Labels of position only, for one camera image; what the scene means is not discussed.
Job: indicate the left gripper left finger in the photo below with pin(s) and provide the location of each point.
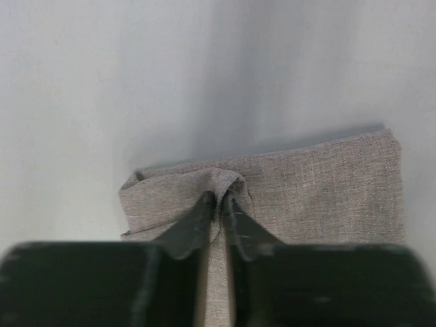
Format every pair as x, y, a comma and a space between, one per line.
161, 282

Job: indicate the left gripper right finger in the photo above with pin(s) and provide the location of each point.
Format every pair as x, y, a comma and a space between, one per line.
275, 284

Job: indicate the grey cloth napkin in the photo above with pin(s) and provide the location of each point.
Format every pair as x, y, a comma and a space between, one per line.
343, 191

